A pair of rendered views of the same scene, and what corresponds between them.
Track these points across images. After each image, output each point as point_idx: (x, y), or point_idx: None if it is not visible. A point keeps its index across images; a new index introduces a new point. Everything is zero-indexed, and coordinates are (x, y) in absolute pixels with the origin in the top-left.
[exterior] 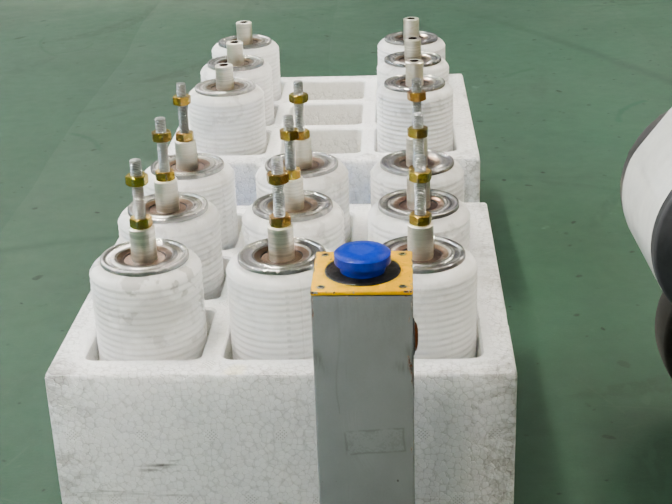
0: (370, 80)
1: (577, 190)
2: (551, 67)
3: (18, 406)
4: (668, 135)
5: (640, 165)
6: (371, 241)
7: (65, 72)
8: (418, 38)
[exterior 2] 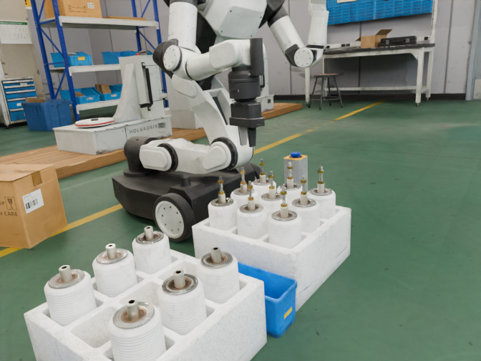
0: (68, 327)
1: (18, 343)
2: None
3: (354, 302)
4: (237, 139)
5: (240, 146)
6: (292, 153)
7: None
8: (109, 244)
